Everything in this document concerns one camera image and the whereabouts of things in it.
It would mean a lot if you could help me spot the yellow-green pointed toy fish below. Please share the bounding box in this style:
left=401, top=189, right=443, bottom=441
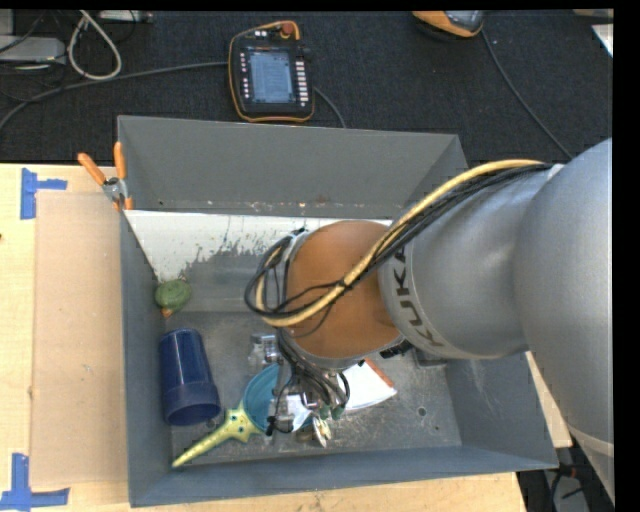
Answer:
left=171, top=405, right=265, bottom=469

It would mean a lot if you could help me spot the teal bowl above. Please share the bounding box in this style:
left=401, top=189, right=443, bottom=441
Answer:
left=242, top=362, right=282, bottom=434

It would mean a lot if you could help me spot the green toy frog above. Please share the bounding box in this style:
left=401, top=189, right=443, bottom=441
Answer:
left=153, top=278, right=194, bottom=318

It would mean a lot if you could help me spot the grey metal bin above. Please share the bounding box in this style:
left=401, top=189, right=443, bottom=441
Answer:
left=115, top=114, right=561, bottom=509

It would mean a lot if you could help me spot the dark blue plastic cup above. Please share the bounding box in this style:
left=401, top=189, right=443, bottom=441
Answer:
left=158, top=327, right=223, bottom=427

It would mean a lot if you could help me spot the pale yellow small toy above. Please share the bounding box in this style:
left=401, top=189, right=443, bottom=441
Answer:
left=298, top=417, right=334, bottom=449

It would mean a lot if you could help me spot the clear glass jar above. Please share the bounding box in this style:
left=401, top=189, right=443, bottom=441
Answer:
left=247, top=332, right=284, bottom=374

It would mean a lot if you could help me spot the white box with orange edge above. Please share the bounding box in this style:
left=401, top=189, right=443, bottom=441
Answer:
left=343, top=357, right=399, bottom=411

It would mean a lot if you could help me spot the pale brown cardboard board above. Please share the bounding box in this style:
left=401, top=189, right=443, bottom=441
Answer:
left=28, top=191, right=132, bottom=497

